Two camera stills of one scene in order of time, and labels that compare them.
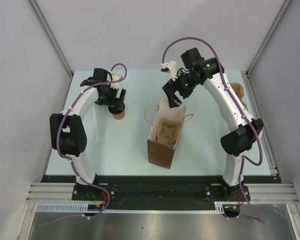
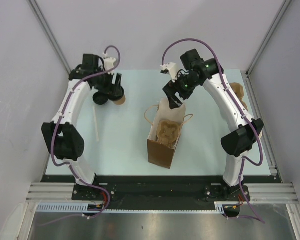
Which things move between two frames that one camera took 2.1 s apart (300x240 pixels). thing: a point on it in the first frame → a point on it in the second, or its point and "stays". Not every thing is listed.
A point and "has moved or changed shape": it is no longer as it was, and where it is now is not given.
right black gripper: (172, 85) stays
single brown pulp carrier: (167, 132) stays
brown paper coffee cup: (119, 116) has moved or changed shape
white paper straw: (97, 138) stays
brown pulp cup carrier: (238, 90) stays
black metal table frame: (160, 193) stays
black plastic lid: (115, 111) has moved or changed shape
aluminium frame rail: (47, 192) stays
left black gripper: (114, 101) → (110, 87)
